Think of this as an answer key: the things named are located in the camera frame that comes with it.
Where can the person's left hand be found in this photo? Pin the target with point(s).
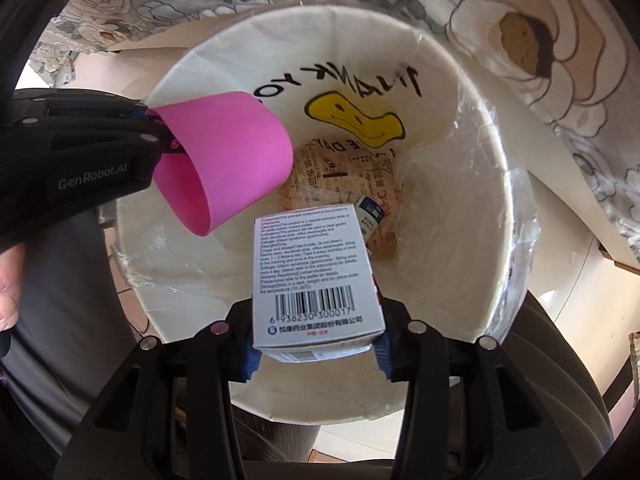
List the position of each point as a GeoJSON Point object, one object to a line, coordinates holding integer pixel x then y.
{"type": "Point", "coordinates": [9, 290]}

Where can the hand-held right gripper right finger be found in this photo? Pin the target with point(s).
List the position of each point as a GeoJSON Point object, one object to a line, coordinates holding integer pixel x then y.
{"type": "Point", "coordinates": [384, 360]}

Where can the white medicine box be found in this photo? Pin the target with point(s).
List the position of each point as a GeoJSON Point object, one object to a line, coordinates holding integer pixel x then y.
{"type": "Point", "coordinates": [310, 270]}

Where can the white wastebasket yellow duck print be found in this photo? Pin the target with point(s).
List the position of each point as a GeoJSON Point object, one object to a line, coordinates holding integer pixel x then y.
{"type": "Point", "coordinates": [450, 110]}

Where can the pink cup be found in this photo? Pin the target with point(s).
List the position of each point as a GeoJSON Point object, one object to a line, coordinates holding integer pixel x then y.
{"type": "Point", "coordinates": [235, 160]}

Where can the printed brown paper sheet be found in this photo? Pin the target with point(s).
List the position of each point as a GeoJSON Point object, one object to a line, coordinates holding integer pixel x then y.
{"type": "Point", "coordinates": [345, 170]}

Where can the person's leg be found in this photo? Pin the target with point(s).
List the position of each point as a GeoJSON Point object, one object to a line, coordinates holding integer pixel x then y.
{"type": "Point", "coordinates": [555, 385]}
{"type": "Point", "coordinates": [65, 335]}

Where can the person's left leg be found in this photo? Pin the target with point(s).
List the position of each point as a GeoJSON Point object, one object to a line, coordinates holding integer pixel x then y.
{"type": "Point", "coordinates": [65, 335]}

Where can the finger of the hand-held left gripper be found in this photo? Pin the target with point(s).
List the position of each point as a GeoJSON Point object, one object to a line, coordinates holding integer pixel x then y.
{"type": "Point", "coordinates": [150, 132]}

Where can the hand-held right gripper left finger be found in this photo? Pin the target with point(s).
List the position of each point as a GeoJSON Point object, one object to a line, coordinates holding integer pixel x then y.
{"type": "Point", "coordinates": [250, 360]}

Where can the person's right leg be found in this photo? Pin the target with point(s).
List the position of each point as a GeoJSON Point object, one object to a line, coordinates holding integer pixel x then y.
{"type": "Point", "coordinates": [555, 385]}

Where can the white bottle blue label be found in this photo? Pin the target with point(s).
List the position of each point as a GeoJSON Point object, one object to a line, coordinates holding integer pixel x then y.
{"type": "Point", "coordinates": [372, 216]}

